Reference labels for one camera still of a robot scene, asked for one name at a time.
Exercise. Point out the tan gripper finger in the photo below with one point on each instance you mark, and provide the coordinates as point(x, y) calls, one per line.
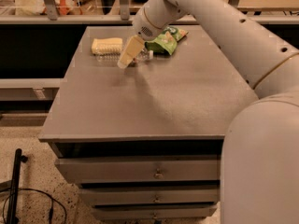
point(132, 48)

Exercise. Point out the clear plastic water bottle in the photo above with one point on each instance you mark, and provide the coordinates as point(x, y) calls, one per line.
point(112, 59)

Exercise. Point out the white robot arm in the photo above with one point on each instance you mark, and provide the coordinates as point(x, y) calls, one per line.
point(260, 153)

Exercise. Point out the yellow sponge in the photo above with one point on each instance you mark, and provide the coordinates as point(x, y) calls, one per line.
point(107, 45)

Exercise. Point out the green snack bag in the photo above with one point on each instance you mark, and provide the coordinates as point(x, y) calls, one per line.
point(167, 41)

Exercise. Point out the grey drawer cabinet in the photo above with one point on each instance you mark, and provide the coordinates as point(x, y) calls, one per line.
point(181, 105)

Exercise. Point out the top grey drawer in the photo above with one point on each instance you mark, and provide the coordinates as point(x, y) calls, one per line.
point(139, 169)

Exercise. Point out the grey drawer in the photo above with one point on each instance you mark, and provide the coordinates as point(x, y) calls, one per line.
point(151, 195)
point(139, 169)
point(154, 212)

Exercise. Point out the middle grey drawer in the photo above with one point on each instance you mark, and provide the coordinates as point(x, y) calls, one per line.
point(151, 195)

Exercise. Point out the bottom grey drawer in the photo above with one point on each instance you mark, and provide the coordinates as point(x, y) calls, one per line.
point(154, 212)

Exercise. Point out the black stand pole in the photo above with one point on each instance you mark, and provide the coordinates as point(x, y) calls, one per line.
point(13, 194)

